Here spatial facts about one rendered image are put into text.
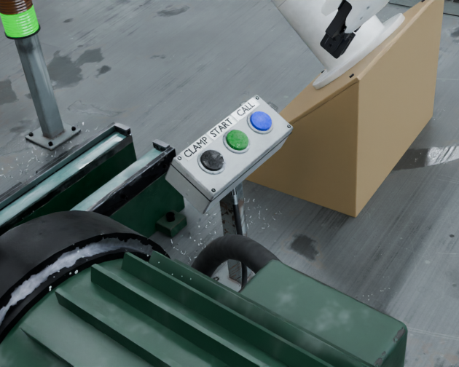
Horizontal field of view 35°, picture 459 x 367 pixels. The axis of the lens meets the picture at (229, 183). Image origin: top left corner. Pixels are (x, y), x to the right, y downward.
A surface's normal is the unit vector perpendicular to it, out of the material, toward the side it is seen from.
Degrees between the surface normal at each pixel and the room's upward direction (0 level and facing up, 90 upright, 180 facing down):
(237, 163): 29
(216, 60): 0
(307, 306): 0
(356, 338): 0
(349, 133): 90
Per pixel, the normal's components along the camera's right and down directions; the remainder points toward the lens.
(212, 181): 0.30, -0.51
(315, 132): -0.55, 0.56
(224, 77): -0.09, -0.77
